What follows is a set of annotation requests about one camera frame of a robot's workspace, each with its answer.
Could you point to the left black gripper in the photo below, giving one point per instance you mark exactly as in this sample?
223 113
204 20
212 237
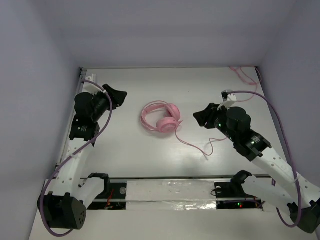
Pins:
111 95

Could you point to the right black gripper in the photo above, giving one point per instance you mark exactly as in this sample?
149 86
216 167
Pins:
208 114

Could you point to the pink headphones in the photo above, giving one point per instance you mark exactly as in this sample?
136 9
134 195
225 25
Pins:
168 123

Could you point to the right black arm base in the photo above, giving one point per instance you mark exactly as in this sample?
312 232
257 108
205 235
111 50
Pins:
231 195

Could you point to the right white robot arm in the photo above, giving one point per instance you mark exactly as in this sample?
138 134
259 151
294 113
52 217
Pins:
292 194

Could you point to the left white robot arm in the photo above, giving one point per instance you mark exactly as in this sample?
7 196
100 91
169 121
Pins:
64 200

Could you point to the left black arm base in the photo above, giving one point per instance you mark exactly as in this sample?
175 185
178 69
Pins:
113 196

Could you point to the silver foil strip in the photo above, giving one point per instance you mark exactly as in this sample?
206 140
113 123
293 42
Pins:
170 195

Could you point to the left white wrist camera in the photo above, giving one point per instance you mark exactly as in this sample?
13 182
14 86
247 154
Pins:
91 84

